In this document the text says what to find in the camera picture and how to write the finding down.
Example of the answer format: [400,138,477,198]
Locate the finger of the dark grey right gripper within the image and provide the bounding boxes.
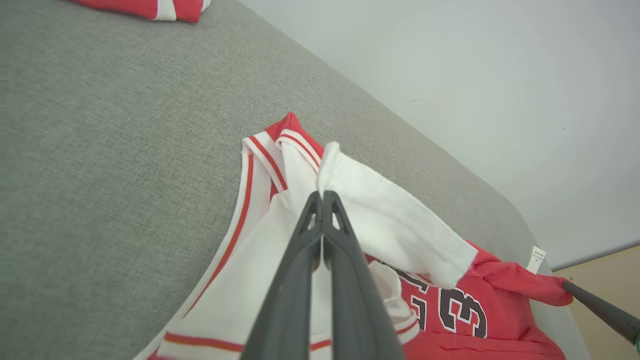
[562,281,640,346]

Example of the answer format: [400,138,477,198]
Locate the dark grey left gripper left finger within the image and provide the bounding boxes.
[240,191,323,360]

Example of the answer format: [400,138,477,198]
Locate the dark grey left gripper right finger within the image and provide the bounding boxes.
[323,191,406,360]

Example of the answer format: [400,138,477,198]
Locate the red jersey with white sleeves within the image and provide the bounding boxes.
[132,112,574,360]

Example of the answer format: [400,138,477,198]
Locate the red shorts with white stripe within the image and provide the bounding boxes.
[67,0,213,24]

